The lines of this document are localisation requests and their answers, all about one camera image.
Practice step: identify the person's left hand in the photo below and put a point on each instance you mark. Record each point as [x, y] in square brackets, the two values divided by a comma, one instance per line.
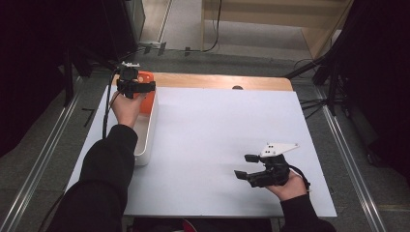
[125, 109]

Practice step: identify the black curtain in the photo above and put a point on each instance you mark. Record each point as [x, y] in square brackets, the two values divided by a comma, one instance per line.
[29, 64]
[380, 64]

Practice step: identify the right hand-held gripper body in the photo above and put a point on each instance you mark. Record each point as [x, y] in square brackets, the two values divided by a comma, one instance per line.
[274, 174]

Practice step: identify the light wooden shelf unit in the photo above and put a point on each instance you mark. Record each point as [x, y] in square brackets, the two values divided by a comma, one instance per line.
[257, 13]

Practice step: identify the black metal stand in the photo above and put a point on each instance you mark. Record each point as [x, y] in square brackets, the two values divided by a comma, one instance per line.
[68, 83]
[332, 93]

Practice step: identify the white board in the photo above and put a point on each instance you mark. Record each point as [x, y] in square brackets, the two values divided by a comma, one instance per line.
[209, 135]

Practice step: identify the wooden table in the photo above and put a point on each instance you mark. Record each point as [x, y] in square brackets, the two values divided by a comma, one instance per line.
[199, 80]

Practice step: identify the dark cabinet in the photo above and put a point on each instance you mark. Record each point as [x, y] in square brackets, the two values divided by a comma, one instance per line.
[135, 19]

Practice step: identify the long white plastic bin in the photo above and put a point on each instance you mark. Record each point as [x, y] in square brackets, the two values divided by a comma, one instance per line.
[145, 135]

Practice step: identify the orange phone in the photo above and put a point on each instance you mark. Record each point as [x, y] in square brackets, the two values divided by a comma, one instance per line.
[147, 103]

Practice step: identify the aluminium floor rail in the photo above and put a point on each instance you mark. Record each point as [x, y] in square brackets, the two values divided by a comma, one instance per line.
[349, 161]
[45, 154]

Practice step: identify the person's right hand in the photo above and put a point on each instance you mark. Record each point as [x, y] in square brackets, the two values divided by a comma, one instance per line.
[291, 190]

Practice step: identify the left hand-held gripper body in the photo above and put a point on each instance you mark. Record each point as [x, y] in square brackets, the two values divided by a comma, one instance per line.
[130, 77]

